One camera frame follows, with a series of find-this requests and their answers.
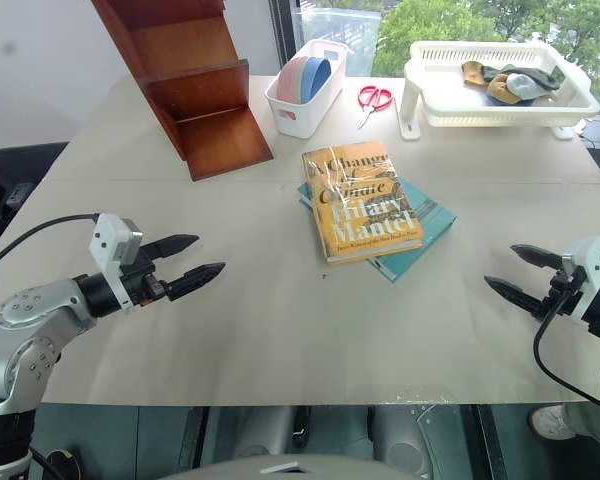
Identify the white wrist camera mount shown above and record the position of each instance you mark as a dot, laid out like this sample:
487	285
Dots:
107	240
592	270

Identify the white plastic storage bin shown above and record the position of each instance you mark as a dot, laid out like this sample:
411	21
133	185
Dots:
305	117

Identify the small mustard brown sock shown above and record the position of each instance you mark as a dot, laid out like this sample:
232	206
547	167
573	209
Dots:
472	74

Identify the black window frame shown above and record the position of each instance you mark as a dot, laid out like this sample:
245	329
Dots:
281	30

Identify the light grey sock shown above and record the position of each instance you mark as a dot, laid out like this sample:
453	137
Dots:
525	85

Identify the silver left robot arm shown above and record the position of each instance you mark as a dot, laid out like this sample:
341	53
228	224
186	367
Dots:
35	300

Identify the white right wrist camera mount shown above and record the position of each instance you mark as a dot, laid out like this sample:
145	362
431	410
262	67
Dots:
592	270

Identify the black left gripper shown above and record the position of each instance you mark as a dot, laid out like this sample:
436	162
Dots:
142	285

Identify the dark green sock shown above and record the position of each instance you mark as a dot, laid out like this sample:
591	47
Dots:
535	75

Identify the yellow hardcover book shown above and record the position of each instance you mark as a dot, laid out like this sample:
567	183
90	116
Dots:
360	200

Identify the white sneaker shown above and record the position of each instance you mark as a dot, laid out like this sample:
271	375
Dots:
550	422

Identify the wooden shelf unit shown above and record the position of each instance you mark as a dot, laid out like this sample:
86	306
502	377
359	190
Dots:
200	100

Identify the white plastic drying rack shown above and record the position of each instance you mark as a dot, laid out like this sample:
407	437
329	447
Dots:
480	115

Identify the pale blue plastic bowl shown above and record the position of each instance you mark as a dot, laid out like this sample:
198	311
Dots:
302	75

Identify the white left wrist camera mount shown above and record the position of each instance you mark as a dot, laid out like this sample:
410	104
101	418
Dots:
107	240

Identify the dark rounded dome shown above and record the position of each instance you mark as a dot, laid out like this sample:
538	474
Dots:
300	467

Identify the grey trouser leg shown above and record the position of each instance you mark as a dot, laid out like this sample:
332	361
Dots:
595	420

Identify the large mustard yellow sock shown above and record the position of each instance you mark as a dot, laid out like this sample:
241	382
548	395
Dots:
500	89

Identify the pink plastic bowl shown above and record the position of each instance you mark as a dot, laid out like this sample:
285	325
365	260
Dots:
287	82

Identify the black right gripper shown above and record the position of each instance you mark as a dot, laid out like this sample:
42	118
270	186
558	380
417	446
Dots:
562	295

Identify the black furniture with grey box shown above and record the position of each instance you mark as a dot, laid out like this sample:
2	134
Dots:
10	170

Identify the teal hardcover book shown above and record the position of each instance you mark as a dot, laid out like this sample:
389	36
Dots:
430	215

